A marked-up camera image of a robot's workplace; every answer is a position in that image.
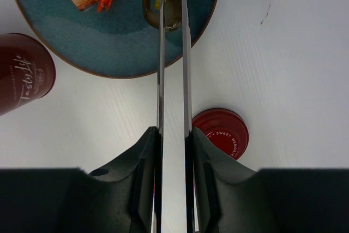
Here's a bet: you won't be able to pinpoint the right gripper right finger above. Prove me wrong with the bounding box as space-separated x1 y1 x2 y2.
192 128 348 232

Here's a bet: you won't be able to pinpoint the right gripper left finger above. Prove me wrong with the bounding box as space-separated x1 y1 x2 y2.
1 127 160 232

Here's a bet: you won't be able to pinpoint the metal tongs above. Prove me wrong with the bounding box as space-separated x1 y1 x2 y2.
152 0 195 232

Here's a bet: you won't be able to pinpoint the red metal can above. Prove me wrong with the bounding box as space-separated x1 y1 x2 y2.
1 33 56 115

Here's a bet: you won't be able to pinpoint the dark green eggplant piece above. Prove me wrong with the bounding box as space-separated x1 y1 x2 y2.
142 0 182 32

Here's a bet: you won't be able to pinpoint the red can lid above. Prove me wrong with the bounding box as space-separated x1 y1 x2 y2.
192 107 249 160

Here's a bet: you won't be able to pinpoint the blue ceramic plate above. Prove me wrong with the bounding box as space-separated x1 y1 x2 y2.
5 0 223 80

